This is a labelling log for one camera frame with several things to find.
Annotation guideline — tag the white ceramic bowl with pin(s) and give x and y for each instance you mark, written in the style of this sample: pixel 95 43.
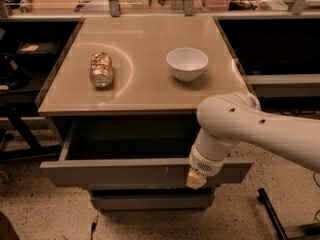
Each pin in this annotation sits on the white ceramic bowl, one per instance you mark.
pixel 187 64

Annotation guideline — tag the grey cabinet with beige top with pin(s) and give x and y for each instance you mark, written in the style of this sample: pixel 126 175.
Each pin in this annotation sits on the grey cabinet with beige top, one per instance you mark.
pixel 143 88

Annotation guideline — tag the black metal floor stand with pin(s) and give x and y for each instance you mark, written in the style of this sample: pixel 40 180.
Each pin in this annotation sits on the black metal floor stand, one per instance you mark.
pixel 299 232

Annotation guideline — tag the gold aluminium can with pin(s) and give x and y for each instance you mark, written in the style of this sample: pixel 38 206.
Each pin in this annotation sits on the gold aluminium can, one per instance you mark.
pixel 101 71

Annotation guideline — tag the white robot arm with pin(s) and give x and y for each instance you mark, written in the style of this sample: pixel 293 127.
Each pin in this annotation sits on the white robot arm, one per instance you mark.
pixel 228 119

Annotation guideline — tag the black box on shelf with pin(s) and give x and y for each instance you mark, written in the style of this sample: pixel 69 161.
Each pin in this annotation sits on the black box on shelf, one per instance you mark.
pixel 37 57

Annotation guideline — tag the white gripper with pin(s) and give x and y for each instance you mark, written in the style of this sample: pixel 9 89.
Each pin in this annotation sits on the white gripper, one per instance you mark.
pixel 206 164

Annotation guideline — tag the grey top drawer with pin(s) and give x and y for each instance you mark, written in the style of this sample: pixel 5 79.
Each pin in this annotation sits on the grey top drawer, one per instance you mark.
pixel 102 154

